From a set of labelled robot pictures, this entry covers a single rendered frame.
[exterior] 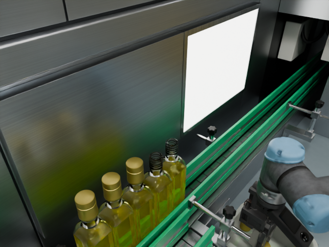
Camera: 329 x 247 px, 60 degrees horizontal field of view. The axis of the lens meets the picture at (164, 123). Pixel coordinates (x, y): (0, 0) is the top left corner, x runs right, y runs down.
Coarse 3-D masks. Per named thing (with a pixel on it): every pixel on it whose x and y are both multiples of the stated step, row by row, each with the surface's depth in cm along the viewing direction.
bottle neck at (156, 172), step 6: (150, 156) 60; (156, 156) 61; (162, 156) 60; (150, 162) 60; (156, 162) 59; (162, 162) 60; (150, 168) 61; (156, 168) 60; (162, 168) 61; (150, 174) 62; (156, 174) 61
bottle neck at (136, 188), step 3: (129, 183) 58; (141, 183) 58; (129, 186) 59; (132, 186) 57; (135, 186) 57; (138, 186) 57; (141, 186) 58; (132, 189) 58; (135, 189) 58; (138, 189) 58; (141, 189) 58
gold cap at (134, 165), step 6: (126, 162) 55; (132, 162) 55; (138, 162) 55; (126, 168) 55; (132, 168) 54; (138, 168) 54; (132, 174) 55; (138, 174) 55; (132, 180) 56; (138, 180) 56
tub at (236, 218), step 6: (240, 210) 85; (234, 216) 83; (240, 228) 88; (276, 228) 84; (228, 234) 83; (234, 234) 86; (276, 234) 84; (282, 234) 83; (234, 240) 85; (240, 240) 85; (270, 240) 85; (276, 240) 85; (282, 240) 84; (288, 240) 82; (228, 246) 76; (234, 246) 76; (240, 246) 83; (246, 246) 83; (252, 246) 83; (276, 246) 83; (282, 246) 83; (288, 246) 83; (294, 246) 82; (312, 246) 76
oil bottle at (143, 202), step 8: (128, 184) 60; (144, 184) 60; (128, 192) 58; (136, 192) 58; (144, 192) 58; (152, 192) 60; (128, 200) 58; (136, 200) 57; (144, 200) 58; (152, 200) 61; (136, 208) 58; (144, 208) 59; (152, 208) 62; (136, 216) 59; (144, 216) 61; (152, 216) 64; (136, 224) 61; (144, 224) 62; (152, 224) 65; (136, 232) 62; (144, 232) 64
